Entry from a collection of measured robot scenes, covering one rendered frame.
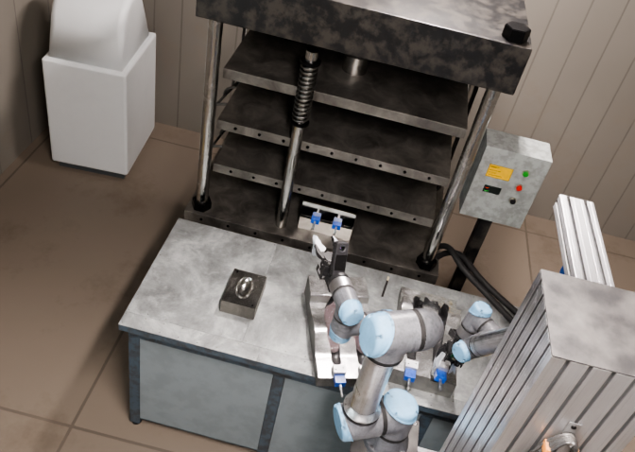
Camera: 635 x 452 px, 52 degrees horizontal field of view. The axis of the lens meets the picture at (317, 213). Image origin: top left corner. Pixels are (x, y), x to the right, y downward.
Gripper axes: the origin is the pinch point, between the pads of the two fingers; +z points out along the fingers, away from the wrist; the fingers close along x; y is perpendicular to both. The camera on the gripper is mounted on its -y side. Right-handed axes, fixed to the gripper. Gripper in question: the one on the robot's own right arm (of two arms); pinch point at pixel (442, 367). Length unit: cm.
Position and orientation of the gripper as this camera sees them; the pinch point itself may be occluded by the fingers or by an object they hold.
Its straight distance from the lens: 270.0
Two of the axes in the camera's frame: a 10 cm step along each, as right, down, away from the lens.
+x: 9.3, 3.6, 0.5
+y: -1.5, 5.0, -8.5
